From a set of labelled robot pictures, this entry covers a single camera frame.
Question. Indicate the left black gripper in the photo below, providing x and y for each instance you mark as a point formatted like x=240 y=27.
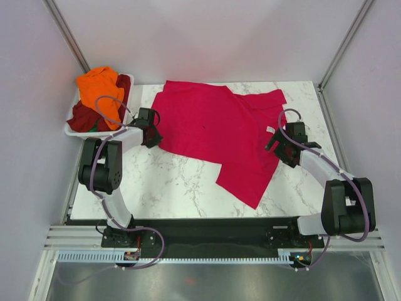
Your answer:
x=157 y=138

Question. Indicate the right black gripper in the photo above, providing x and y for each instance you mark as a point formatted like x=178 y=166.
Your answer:
x=278 y=137

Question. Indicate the pink red t shirt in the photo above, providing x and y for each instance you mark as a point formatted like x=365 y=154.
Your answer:
x=211 y=123

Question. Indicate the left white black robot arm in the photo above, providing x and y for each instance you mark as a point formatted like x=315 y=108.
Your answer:
x=101 y=171

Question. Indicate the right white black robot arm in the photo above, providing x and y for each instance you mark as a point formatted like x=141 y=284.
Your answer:
x=348 y=204

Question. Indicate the green garment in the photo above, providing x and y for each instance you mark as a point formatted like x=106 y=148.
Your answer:
x=95 y=128

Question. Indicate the dark red t shirt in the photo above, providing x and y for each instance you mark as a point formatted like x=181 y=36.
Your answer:
x=84 y=117

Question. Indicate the orange t shirt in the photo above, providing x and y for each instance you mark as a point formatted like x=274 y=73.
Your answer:
x=98 y=90

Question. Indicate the white plastic bin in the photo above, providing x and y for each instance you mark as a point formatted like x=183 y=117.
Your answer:
x=83 y=135

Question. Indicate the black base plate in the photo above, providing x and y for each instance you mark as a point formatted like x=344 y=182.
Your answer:
x=215 y=250

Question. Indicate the white slotted cable duct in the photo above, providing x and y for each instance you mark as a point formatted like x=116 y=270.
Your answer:
x=125 y=257

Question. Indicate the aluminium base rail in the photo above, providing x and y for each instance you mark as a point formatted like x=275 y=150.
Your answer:
x=273 y=238

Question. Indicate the left aluminium frame post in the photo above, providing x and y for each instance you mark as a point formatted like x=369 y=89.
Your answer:
x=68 y=36

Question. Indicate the aluminium frame post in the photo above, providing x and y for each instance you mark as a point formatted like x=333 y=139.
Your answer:
x=68 y=36
x=346 y=42

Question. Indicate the right aluminium frame post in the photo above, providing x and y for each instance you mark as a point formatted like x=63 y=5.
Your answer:
x=346 y=42

